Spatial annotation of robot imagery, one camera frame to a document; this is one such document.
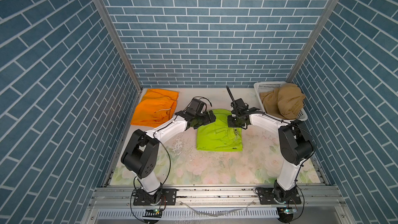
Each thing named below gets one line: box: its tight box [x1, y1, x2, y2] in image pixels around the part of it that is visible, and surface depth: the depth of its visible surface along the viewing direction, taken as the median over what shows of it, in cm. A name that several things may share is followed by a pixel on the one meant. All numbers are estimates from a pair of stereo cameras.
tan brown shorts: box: [259, 84, 306, 120], surface depth 101 cm
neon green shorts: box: [196, 108, 243, 152], surface depth 92 cm
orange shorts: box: [131, 88, 179, 128], surface depth 109 cm
